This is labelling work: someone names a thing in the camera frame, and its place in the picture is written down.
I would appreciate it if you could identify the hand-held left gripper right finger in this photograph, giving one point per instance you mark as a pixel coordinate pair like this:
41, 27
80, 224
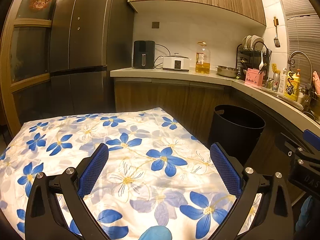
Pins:
226, 168

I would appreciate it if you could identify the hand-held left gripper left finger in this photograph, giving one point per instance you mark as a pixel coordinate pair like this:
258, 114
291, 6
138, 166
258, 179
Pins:
93, 170

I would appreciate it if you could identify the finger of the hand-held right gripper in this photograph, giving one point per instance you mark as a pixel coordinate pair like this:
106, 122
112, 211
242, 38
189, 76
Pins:
287, 143
311, 137

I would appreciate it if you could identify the black trash bin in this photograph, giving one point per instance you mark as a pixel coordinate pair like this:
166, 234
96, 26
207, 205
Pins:
232, 135

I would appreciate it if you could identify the person's right hand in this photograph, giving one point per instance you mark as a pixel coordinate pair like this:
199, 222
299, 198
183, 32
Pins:
305, 212

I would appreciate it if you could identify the person's left hand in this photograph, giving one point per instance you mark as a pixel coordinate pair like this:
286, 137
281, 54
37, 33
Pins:
155, 233

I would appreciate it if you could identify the steel kitchen sink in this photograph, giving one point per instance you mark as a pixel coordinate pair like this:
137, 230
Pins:
311, 113

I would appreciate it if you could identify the blue floral cloth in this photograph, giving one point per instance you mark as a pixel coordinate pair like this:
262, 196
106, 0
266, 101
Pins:
140, 160

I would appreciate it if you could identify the pink dishcloth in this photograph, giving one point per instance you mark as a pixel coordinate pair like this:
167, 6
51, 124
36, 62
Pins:
317, 82

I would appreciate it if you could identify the yellow detergent bottle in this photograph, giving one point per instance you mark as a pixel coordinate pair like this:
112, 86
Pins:
293, 85

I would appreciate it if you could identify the silver beer can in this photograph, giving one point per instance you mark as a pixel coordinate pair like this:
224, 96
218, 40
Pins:
275, 83

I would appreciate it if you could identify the white pump bottle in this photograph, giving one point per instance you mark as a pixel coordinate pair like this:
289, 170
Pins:
282, 82

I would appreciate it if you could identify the pink utensil holder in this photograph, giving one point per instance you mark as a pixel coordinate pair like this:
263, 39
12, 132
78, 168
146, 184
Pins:
253, 80

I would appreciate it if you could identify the yellow dish brush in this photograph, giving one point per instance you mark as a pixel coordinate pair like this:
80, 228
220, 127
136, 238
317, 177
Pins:
275, 68

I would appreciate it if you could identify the steel kitchen faucet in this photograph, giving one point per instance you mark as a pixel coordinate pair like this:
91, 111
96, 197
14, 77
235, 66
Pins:
298, 52

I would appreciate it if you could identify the white plastic ladle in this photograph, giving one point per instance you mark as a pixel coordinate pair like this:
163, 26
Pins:
261, 61

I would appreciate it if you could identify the steel bowl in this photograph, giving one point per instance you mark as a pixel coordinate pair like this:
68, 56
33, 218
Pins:
227, 72

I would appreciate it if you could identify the black dish rack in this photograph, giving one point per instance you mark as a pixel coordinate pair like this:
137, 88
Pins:
250, 57

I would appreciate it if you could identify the wooden base cabinets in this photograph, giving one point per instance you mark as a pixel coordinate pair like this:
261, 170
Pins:
162, 97

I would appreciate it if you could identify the hanging metal spatula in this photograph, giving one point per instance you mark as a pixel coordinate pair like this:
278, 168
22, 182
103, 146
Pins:
276, 42

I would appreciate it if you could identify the cooking oil bottle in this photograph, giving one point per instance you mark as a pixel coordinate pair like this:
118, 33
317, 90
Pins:
203, 65

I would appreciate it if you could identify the row of white plates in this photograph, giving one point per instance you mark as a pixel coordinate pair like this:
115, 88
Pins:
252, 41

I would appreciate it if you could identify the white electric cooker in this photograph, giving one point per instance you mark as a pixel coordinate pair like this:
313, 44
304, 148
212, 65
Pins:
176, 63

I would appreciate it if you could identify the grey window blinds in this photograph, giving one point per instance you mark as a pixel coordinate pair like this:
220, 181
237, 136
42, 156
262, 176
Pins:
300, 17

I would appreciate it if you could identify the dark grey refrigerator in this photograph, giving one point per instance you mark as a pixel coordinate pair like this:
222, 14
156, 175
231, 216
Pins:
87, 42

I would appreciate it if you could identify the black air fryer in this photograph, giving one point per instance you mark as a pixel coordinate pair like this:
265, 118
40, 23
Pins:
143, 52

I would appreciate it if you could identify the wooden glass door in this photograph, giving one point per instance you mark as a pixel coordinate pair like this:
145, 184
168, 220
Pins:
27, 55

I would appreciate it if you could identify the dark wall outlet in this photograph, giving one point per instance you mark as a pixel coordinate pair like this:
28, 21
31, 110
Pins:
155, 25

